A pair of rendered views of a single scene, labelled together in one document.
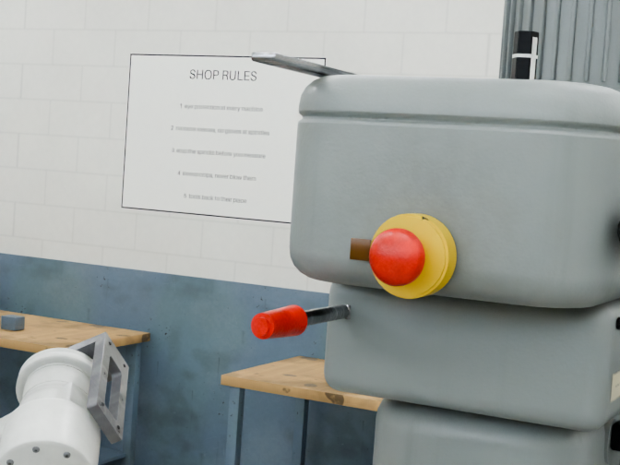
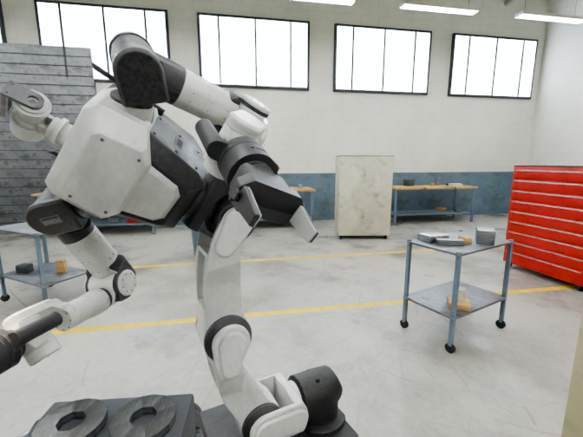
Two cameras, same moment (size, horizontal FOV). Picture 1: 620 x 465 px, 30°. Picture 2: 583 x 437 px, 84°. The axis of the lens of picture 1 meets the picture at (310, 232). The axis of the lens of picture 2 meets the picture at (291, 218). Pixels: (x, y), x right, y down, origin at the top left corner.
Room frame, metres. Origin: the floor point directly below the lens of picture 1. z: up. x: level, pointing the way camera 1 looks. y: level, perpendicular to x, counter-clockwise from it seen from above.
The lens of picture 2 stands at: (1.71, 0.17, 1.53)
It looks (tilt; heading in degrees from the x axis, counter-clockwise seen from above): 10 degrees down; 142
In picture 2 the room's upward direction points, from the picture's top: straight up
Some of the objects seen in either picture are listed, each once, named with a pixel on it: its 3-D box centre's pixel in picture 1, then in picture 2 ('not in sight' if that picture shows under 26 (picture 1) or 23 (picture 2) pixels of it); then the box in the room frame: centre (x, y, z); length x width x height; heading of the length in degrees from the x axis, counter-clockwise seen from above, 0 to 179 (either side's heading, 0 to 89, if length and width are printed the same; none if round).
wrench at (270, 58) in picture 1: (332, 73); not in sight; (0.94, -0.01, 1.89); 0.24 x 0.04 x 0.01; 155
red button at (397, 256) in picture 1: (399, 256); not in sight; (0.80, -0.06, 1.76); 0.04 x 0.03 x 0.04; 63
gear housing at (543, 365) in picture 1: (518, 331); not in sight; (1.06, -0.20, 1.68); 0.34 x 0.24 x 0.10; 153
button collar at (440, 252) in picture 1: (412, 256); not in sight; (0.82, -0.07, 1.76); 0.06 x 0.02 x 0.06; 63
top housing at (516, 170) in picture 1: (518, 190); not in sight; (1.04, -0.18, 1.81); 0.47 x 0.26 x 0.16; 153
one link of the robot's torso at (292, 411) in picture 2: not in sight; (269, 407); (0.87, 0.72, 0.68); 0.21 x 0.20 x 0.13; 80
